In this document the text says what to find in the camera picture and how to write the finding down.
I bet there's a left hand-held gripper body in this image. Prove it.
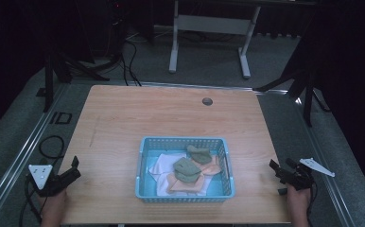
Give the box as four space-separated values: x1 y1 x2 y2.
27 164 75 199

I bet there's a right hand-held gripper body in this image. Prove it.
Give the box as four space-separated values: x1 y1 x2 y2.
281 157 336 192

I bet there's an orange sock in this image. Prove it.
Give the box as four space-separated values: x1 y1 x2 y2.
199 154 223 177
165 172 204 194

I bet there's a green sock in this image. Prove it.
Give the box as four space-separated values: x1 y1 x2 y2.
172 156 202 184
185 144 214 166

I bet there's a blue plastic basket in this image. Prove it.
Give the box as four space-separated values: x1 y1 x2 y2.
134 135 236 203

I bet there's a person's right hand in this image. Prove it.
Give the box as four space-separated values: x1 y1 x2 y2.
286 183 313 217

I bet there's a person's left hand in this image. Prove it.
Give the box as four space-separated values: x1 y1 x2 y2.
39 188 68 218

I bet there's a black tripod stand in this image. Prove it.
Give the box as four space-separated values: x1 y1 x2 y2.
36 46 123 114
253 60 332 128

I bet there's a metal floor rail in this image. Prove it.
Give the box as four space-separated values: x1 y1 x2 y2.
292 96 358 227
0 82 70 227

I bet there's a looped black cable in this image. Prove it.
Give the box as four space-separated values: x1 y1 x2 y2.
38 134 66 160

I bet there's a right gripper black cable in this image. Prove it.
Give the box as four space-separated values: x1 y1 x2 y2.
305 181 319 227

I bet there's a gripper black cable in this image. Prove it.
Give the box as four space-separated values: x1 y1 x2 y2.
305 181 319 227
18 176 43 227

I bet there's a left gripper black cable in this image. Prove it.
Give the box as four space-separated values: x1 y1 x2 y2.
18 176 43 227

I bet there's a black floor cable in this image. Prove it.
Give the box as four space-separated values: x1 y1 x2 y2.
119 37 143 87

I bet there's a white metal desk frame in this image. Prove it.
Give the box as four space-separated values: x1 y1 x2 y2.
167 0 263 79

